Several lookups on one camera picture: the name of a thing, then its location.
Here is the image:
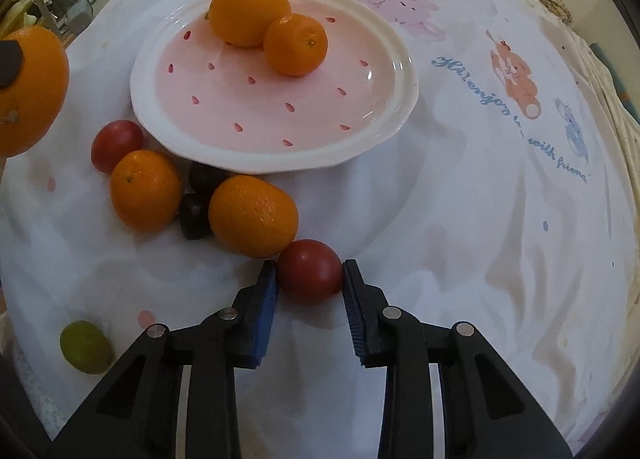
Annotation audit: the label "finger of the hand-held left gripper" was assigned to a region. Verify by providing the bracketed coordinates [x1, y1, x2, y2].
[0, 39, 25, 89]

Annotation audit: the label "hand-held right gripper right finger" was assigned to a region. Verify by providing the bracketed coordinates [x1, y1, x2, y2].
[342, 259, 573, 459]

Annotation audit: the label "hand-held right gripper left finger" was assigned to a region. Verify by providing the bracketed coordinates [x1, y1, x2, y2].
[47, 260, 280, 459]

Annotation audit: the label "medium orange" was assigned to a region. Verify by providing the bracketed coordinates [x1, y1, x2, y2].
[0, 26, 71, 158]

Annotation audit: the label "oblong red cherry tomato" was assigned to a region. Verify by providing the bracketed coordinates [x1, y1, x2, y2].
[276, 239, 346, 305]

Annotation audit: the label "oval orange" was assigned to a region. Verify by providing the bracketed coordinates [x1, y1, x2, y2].
[208, 175, 300, 259]

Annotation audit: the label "dark purple cherry tomato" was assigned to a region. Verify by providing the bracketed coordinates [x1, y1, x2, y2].
[178, 193, 213, 241]
[187, 162, 233, 196]

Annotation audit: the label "round red cherry tomato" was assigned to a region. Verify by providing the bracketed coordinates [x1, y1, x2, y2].
[90, 120, 145, 175]

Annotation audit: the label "small orange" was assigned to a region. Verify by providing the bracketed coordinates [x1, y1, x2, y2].
[110, 150, 185, 233]
[263, 13, 329, 77]

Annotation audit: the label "green cherry tomato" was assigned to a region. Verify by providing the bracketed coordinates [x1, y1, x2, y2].
[59, 320, 114, 375]

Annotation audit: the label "pink and white plate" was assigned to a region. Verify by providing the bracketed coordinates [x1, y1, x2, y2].
[129, 0, 420, 175]

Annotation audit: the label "pale green plant leaves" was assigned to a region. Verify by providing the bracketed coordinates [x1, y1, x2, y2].
[0, 0, 38, 35]

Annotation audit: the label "metal chair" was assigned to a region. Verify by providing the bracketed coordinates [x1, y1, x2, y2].
[47, 0, 136, 35]

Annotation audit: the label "white printed tablecloth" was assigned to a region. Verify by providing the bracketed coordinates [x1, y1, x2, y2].
[0, 0, 640, 450]

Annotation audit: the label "large orange with stem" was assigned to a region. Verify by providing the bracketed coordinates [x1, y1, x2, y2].
[208, 0, 292, 48]

